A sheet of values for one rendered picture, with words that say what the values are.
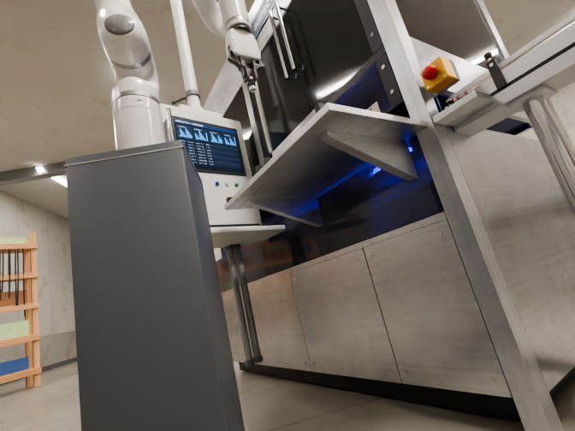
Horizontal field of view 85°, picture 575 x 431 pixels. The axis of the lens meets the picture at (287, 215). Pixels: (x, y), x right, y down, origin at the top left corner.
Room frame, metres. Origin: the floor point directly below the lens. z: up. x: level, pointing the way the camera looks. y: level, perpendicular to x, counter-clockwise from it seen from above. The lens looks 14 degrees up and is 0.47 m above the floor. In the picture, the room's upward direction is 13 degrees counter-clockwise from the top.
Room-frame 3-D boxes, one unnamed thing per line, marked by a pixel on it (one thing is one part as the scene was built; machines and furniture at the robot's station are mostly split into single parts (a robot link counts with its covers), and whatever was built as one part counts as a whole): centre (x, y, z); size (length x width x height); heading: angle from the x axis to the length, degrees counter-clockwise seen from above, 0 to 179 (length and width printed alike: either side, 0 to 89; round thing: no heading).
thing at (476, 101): (0.86, -0.59, 0.87); 0.14 x 0.13 x 0.02; 125
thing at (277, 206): (1.28, 0.00, 0.80); 0.34 x 0.03 x 0.13; 125
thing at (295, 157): (1.08, -0.15, 0.87); 0.70 x 0.48 x 0.02; 35
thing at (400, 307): (2.01, -0.31, 0.44); 2.06 x 1.00 x 0.88; 35
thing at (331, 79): (1.11, -0.34, 1.51); 0.43 x 0.01 x 0.59; 35
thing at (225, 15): (0.83, 0.02, 1.39); 0.09 x 0.08 x 0.13; 15
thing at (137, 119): (0.74, 0.33, 0.95); 0.19 x 0.19 x 0.18
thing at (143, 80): (0.77, 0.34, 1.16); 0.19 x 0.12 x 0.24; 15
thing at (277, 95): (1.48, -0.08, 1.51); 0.47 x 0.01 x 0.59; 35
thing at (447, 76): (0.84, -0.54, 1.00); 0.08 x 0.07 x 0.07; 125
